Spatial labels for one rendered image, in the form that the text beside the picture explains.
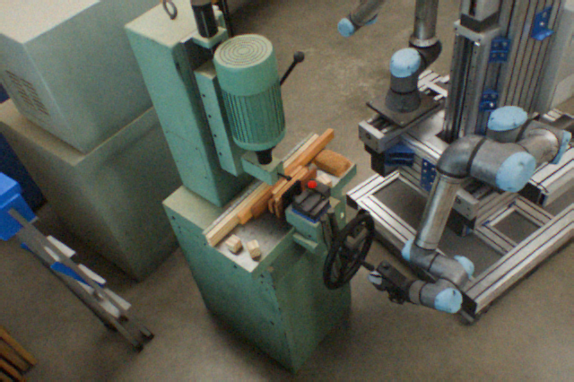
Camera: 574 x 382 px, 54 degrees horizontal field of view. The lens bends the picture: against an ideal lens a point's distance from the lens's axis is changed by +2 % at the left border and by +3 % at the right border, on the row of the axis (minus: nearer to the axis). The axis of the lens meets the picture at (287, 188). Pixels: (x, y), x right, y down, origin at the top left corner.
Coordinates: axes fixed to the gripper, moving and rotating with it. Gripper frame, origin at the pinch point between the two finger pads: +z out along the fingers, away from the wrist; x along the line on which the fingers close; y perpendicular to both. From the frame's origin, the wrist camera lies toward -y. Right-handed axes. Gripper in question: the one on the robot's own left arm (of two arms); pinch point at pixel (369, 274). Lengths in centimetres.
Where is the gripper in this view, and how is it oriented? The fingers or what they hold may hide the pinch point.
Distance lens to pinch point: 199.9
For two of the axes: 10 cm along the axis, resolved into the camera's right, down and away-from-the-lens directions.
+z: -5.8, -0.6, 8.1
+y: 5.1, 7.5, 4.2
